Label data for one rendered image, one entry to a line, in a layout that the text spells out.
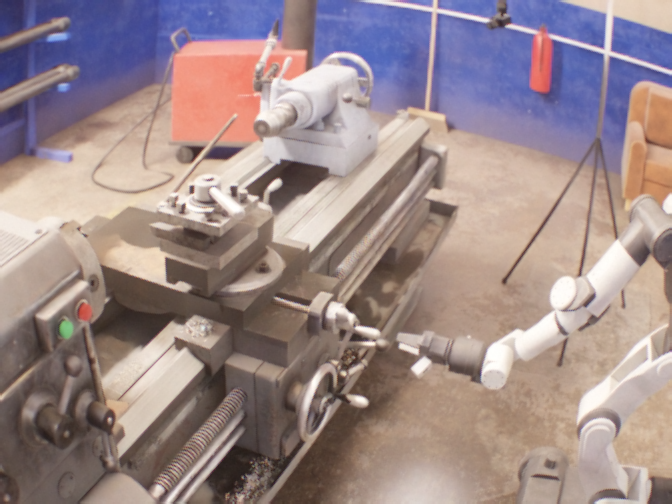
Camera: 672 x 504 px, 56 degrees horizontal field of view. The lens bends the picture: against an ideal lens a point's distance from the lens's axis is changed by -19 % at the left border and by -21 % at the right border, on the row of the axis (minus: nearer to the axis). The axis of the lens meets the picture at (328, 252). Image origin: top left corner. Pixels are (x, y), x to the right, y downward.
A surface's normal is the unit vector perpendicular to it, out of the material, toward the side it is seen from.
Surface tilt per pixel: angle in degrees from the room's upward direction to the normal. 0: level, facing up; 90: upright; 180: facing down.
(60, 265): 45
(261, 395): 90
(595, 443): 90
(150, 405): 36
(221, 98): 90
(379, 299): 0
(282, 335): 0
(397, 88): 90
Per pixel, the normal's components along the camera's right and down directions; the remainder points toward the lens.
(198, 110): -0.04, 0.47
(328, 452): 0.05, -0.88
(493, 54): -0.38, 0.42
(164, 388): 0.59, -0.58
